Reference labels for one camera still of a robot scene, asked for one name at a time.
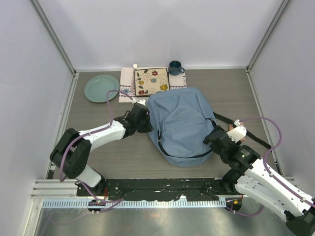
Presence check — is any white patterned placemat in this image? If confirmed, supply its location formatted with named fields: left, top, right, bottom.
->
left=119, top=67, right=187, bottom=103

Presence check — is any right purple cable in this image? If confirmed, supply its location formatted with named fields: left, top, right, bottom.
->
left=240, top=117, right=315, bottom=205

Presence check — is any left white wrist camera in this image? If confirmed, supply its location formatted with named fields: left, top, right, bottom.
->
left=131, top=98, right=147, bottom=106

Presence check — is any white fork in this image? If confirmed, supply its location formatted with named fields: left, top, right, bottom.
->
left=130, top=64, right=138, bottom=95

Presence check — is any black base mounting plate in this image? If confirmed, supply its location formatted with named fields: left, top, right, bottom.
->
left=89, top=178, right=239, bottom=202

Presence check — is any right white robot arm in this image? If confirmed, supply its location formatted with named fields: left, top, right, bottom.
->
left=203, top=125, right=315, bottom=236

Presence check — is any square floral plate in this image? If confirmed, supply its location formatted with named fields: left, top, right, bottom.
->
left=134, top=68, right=170, bottom=97

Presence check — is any blue student backpack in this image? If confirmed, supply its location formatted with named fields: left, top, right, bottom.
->
left=145, top=87, right=273, bottom=168

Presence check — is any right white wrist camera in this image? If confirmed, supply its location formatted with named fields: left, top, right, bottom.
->
left=227, top=119, right=247, bottom=143

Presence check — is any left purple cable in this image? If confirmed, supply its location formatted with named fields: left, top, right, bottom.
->
left=60, top=89, right=136, bottom=182

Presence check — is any purple cable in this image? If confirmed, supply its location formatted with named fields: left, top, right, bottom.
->
left=60, top=89, right=136, bottom=182
left=240, top=117, right=315, bottom=205

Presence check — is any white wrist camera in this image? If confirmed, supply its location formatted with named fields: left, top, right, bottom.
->
left=227, top=119, right=247, bottom=143
left=131, top=98, right=147, bottom=106

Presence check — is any green round plate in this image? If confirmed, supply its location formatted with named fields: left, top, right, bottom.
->
left=84, top=74, right=120, bottom=103

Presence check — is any slotted cable duct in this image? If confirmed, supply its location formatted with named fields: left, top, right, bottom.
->
left=42, top=197, right=226, bottom=209

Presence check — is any dark blue mug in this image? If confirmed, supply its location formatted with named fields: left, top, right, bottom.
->
left=168, top=60, right=185, bottom=76

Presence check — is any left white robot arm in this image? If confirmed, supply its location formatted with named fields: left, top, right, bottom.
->
left=50, top=103, right=153, bottom=196

